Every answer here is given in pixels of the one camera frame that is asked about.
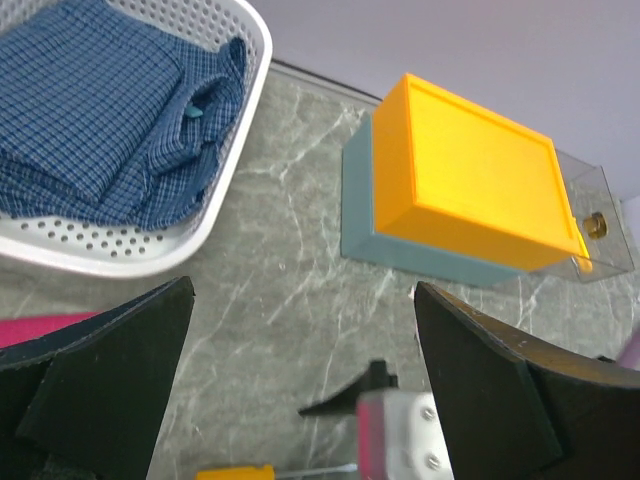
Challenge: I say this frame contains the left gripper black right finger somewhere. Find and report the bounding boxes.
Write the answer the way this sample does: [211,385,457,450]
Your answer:
[414,282,639,479]

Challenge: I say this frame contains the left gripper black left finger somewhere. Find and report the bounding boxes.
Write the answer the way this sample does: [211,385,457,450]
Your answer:
[1,276,195,479]

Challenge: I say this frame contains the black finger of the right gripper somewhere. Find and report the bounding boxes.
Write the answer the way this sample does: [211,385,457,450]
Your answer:
[298,359,398,416]

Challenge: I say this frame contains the yellow screwdriver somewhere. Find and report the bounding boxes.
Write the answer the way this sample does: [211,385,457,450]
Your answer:
[195,463,358,480]

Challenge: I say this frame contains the clear plastic drawer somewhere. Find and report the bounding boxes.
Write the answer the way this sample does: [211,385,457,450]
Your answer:
[541,151,635,283]

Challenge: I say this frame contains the orange grey drawer box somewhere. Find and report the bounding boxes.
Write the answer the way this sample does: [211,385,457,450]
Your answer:
[341,74,595,287]

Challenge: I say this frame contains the pink folded cloth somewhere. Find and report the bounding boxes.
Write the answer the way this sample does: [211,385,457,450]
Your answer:
[1,312,109,350]

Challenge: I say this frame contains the white plastic basket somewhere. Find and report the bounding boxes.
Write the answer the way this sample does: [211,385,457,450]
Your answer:
[1,1,273,279]

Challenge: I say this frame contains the blue cloth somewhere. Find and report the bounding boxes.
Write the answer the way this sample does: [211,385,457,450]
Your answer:
[1,1,247,230]

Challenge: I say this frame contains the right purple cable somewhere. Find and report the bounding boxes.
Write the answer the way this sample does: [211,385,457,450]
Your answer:
[614,324,640,371]

